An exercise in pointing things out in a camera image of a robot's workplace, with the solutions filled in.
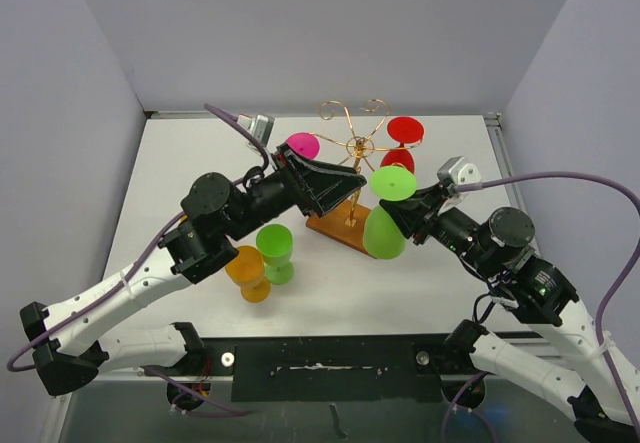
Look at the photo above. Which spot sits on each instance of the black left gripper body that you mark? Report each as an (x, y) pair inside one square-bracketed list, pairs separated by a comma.
[(273, 195)]

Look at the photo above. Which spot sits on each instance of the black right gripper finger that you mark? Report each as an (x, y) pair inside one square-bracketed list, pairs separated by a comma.
[(414, 226), (422, 201)]

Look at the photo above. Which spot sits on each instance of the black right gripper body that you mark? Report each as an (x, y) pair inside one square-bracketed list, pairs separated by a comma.
[(454, 229)]

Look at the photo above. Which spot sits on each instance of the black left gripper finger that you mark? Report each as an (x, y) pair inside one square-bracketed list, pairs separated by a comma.
[(317, 179), (321, 200)]

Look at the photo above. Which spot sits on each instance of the green wine glass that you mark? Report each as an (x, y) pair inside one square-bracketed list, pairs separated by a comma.
[(275, 243), (382, 238)]

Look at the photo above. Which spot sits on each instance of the pink plastic wine glass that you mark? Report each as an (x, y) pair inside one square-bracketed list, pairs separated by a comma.
[(305, 144)]

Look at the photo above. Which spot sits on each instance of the red plastic wine glass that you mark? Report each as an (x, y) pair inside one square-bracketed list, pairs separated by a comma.
[(408, 133)]

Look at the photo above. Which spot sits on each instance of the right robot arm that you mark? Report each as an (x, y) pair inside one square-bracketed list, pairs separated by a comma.
[(592, 391)]

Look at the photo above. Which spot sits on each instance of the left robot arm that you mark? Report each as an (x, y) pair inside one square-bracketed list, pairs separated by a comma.
[(71, 342)]

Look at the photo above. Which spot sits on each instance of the orange wine glass front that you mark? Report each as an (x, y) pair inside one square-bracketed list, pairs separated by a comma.
[(247, 271)]

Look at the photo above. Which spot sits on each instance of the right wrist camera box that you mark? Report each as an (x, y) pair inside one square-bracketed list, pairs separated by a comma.
[(454, 172)]

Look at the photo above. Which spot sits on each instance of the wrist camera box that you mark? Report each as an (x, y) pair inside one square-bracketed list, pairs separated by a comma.
[(454, 172), (259, 127)]

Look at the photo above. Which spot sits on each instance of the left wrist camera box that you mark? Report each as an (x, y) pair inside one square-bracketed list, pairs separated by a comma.
[(259, 127)]

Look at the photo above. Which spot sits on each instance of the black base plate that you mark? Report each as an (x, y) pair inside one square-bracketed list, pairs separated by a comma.
[(331, 369)]

